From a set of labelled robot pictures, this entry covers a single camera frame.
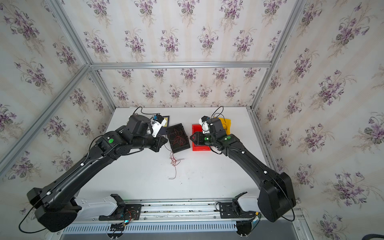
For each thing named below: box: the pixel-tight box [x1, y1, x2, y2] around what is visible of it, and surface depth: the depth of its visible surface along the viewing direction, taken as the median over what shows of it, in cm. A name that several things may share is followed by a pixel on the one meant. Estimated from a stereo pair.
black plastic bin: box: [166, 123, 191, 154], surface depth 100 cm
